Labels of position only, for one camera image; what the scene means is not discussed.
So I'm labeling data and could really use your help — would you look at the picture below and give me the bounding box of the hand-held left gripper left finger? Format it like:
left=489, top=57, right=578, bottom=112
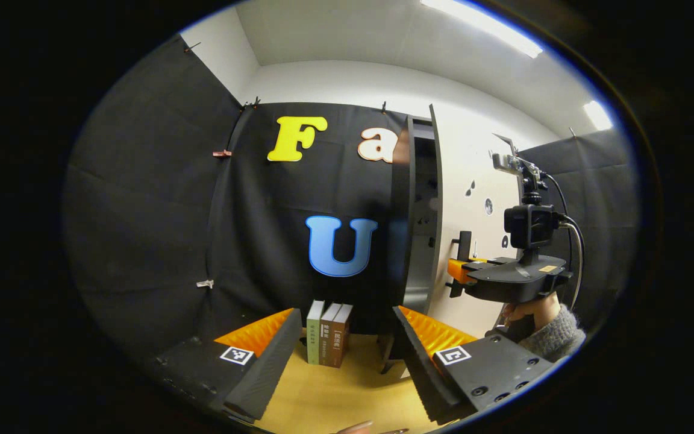
left=154, top=307, right=303, bottom=423

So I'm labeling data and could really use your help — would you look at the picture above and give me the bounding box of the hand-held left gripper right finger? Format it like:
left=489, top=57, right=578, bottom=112
left=392, top=306, right=555, bottom=426

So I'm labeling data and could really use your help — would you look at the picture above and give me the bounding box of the black door handle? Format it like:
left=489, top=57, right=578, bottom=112
left=448, top=231, right=473, bottom=299

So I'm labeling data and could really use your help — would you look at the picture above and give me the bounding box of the beige cabinet door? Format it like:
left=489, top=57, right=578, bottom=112
left=429, top=104, right=528, bottom=338

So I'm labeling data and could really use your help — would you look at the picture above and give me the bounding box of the green book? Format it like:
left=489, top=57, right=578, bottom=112
left=306, top=300, right=325, bottom=365

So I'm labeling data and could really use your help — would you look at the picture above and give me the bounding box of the grey brown book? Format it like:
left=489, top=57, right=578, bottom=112
left=318, top=303, right=343, bottom=367

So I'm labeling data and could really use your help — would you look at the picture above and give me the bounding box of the small ceiling light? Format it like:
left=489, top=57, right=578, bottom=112
left=583, top=99, right=614, bottom=131

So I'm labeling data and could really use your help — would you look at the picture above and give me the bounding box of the black backdrop cloth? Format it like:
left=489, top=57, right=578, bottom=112
left=64, top=33, right=640, bottom=362

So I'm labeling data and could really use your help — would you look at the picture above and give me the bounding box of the long ceiling light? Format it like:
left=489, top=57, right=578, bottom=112
left=420, top=0, right=543, bottom=59

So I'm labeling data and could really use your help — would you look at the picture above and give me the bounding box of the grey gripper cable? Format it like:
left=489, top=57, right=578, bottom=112
left=560, top=221, right=585, bottom=311

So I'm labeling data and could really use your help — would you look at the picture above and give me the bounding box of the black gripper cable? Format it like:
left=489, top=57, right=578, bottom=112
left=541, top=172, right=572, bottom=269

